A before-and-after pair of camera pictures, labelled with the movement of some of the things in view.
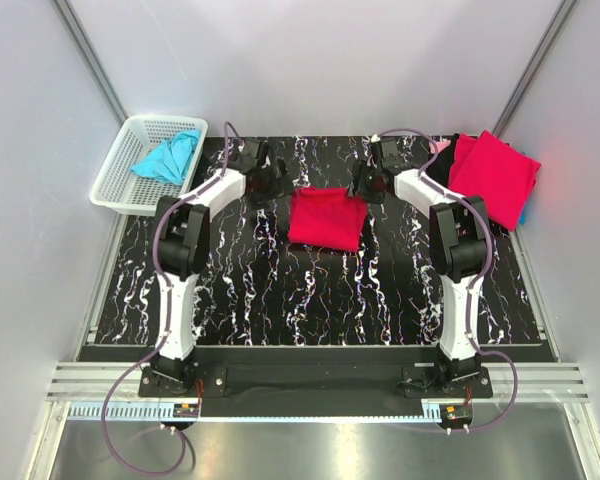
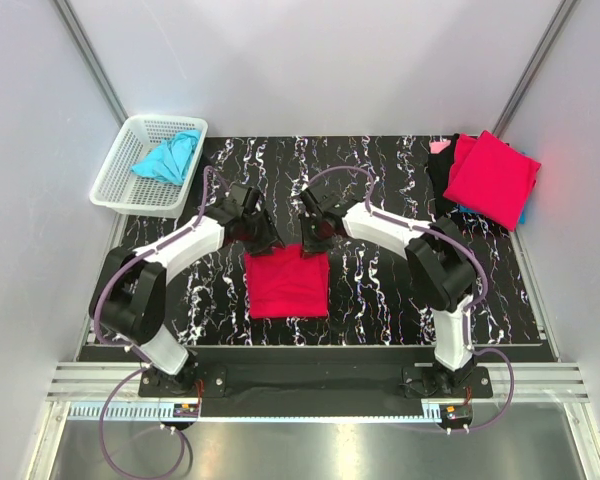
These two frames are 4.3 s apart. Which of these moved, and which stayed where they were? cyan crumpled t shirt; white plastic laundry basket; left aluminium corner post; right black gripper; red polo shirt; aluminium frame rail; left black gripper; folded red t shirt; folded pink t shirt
Moved: red polo shirt; right black gripper; left black gripper
Stayed: cyan crumpled t shirt; folded pink t shirt; white plastic laundry basket; left aluminium corner post; folded red t shirt; aluminium frame rail
